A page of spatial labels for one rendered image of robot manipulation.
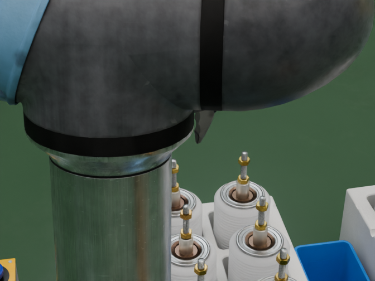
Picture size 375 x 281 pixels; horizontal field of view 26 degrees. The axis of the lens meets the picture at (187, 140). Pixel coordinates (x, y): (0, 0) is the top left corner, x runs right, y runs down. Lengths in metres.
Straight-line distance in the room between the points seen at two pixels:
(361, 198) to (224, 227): 0.28
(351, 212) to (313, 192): 0.30
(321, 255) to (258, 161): 0.43
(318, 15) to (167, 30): 0.09
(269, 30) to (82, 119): 0.13
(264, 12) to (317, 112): 1.61
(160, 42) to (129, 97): 0.04
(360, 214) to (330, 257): 0.10
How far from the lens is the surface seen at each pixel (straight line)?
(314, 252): 1.51
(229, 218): 1.36
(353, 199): 1.51
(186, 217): 1.22
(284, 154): 1.92
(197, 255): 1.26
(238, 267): 1.29
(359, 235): 1.51
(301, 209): 1.76
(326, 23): 0.50
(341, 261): 1.54
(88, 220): 0.55
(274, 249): 1.28
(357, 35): 0.53
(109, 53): 0.48
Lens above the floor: 1.12
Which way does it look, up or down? 35 degrees down
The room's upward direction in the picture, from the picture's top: straight up
